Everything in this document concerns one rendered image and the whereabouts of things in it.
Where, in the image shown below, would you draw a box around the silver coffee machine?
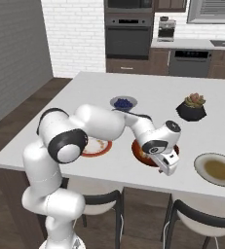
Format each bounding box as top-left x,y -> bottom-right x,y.
157,16 -> 177,43

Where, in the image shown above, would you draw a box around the brown base cupboards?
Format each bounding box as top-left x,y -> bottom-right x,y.
105,47 -> 225,81

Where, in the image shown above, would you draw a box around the dark sink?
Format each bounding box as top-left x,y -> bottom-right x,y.
209,39 -> 225,48

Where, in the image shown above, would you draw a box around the blue berries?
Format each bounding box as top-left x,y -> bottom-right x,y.
113,98 -> 133,110

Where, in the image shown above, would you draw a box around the grey bowl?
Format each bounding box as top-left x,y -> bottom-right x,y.
109,95 -> 138,113

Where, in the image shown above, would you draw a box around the window with blinds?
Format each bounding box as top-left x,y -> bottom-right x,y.
186,0 -> 225,25

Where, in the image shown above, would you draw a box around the black wall oven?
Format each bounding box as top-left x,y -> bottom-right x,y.
104,12 -> 155,61

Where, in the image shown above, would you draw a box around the black and white stool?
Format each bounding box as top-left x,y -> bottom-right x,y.
60,176 -> 126,249
160,194 -> 225,249

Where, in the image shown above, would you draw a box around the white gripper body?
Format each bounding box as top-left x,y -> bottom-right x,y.
155,154 -> 181,177

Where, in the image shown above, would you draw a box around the grey plate with brown centre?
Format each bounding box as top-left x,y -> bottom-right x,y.
193,152 -> 225,188

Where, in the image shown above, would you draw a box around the brown wall cupboard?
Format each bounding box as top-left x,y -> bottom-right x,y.
154,0 -> 188,14

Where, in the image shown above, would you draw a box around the succulent in black pot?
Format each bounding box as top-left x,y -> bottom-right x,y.
175,92 -> 207,123

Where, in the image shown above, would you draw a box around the white kitchen island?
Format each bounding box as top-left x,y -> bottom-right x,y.
0,71 -> 225,249

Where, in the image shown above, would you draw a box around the dark red plate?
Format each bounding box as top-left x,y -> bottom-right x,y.
131,138 -> 180,168

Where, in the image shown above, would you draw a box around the grey dishwasher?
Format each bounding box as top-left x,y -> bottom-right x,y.
168,49 -> 213,79

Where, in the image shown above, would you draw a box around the black microwave oven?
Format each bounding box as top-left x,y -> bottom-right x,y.
103,0 -> 156,14

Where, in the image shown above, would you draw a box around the red rimmed white plate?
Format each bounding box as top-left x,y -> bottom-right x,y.
80,136 -> 113,159

